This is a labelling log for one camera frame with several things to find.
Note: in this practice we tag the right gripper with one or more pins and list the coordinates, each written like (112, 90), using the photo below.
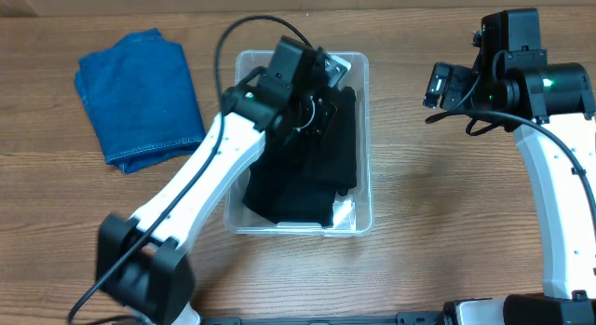
(467, 81)

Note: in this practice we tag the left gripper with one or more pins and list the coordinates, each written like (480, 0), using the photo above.
(318, 114)

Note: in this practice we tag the black cloth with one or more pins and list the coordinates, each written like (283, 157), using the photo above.
(332, 160)
(279, 168)
(313, 205)

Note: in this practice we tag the clear plastic storage container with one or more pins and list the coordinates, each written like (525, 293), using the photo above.
(353, 214)

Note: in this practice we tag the blue denim jeans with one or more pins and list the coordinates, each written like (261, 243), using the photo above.
(140, 100)

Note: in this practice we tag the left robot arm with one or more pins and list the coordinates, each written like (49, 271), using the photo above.
(142, 261)

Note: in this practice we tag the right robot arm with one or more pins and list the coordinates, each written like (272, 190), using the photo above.
(550, 111)

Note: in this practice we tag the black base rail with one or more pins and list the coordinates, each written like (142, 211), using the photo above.
(402, 318)

